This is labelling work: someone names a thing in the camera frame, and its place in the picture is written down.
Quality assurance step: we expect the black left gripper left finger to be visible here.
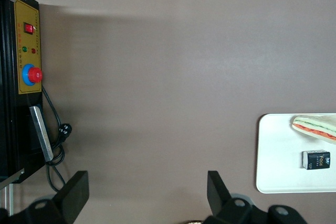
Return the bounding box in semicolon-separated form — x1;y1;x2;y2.
15;170;90;224

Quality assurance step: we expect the aluminium frame profile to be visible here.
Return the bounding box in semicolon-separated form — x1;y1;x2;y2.
0;181;14;217

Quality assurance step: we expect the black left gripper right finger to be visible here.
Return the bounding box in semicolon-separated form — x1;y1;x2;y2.
204;170;269;224

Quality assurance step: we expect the black tissue pack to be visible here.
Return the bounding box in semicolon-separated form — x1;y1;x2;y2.
301;150;332;170

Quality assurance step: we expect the wrapped triangle sandwich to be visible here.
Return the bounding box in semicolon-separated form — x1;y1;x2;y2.
290;114;336;145

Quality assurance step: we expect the black power cable with plug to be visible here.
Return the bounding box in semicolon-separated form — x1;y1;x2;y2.
41;85;74;194

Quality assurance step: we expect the white plastic tray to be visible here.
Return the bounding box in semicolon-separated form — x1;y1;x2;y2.
256;113;336;195

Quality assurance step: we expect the grey metal bar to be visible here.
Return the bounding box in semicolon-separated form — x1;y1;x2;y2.
29;105;55;162

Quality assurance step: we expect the black control box yellow panel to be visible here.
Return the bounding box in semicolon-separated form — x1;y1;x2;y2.
0;0;53;184

